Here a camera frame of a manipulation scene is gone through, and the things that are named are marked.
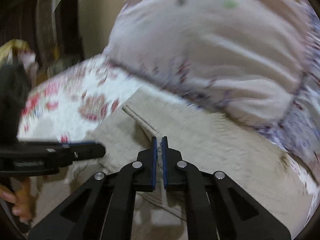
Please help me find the beige cable knit sweater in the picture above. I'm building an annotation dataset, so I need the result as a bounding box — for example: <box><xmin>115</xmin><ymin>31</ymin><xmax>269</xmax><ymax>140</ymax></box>
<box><xmin>96</xmin><ymin>94</ymin><xmax>308</xmax><ymax>240</ymax></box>

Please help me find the person's left hand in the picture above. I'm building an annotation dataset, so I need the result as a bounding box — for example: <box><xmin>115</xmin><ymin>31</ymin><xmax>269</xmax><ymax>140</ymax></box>
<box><xmin>1</xmin><ymin>177</ymin><xmax>33</xmax><ymax>223</ymax></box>

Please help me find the white floral bedsheet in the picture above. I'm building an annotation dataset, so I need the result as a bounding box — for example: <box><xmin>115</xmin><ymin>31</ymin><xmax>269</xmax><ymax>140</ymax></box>
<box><xmin>18</xmin><ymin>55</ymin><xmax>319</xmax><ymax>225</ymax></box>

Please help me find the lavender floral pillow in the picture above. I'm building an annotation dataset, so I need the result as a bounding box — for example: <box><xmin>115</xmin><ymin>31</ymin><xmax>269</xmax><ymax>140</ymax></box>
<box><xmin>103</xmin><ymin>0</ymin><xmax>320</xmax><ymax>176</ymax></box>

